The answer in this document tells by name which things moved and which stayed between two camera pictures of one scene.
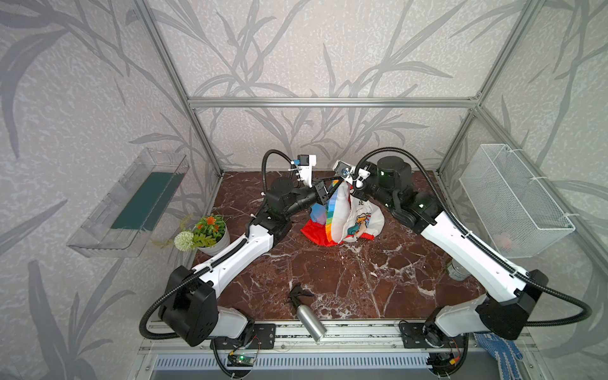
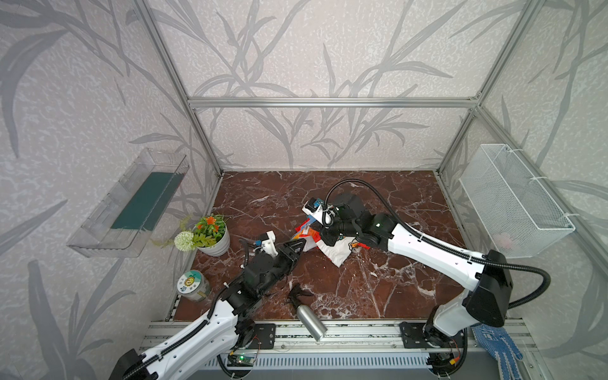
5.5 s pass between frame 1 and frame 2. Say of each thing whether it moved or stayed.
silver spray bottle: stayed
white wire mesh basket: stayed
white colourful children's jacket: moved
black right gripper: moved
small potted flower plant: stayed
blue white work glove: stayed
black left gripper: moved
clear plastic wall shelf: stayed
